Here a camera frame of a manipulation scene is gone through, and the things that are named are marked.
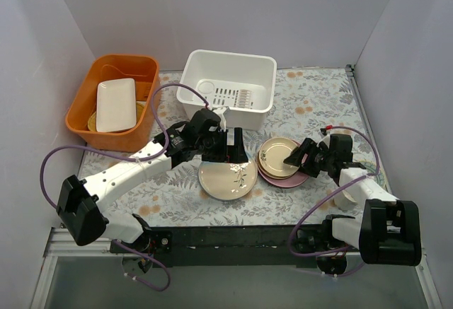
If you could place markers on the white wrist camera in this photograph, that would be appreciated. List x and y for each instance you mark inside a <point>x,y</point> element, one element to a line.
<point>221,112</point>
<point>323,139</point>

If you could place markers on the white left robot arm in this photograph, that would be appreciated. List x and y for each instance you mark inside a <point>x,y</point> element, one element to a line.
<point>82,205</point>

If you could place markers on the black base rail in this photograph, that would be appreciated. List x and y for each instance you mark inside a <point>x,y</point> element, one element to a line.
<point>221,246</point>

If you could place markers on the floral table mat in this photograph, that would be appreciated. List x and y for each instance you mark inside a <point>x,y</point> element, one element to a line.
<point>305,100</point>

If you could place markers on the teal patterned plate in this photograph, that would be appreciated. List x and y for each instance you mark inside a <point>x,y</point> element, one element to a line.
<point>378,175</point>

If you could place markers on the white cup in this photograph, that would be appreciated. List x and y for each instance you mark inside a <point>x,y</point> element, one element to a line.
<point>344,201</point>

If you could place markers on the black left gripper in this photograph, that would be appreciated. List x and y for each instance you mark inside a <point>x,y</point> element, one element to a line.
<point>221,145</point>

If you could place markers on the cream small plate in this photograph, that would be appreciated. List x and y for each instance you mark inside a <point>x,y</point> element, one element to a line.
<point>272,154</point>

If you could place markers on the pink plate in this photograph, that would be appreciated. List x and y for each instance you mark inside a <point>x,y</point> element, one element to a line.
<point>295,180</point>

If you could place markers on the white plastic bin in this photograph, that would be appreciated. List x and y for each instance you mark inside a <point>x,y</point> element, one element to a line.
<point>245,83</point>

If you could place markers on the white rectangular plate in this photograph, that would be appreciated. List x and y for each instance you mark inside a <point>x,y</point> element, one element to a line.
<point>116,90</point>

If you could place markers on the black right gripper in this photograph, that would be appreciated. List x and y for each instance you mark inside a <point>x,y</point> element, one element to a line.
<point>315,158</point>

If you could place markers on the orange plastic bin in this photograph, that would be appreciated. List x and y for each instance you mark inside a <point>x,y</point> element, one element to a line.
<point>145,71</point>

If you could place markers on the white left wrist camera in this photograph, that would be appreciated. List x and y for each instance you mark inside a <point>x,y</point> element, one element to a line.
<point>221,112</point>

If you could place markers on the cream floral plate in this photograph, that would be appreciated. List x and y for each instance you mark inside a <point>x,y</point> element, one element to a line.
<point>227,181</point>

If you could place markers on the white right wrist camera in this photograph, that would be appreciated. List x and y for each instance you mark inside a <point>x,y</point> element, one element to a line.
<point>323,139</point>

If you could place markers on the yellow plate in orange bin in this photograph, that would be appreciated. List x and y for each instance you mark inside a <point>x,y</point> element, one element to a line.
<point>115,117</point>

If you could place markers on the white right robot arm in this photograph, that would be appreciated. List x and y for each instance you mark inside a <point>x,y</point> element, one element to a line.
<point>388,231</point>

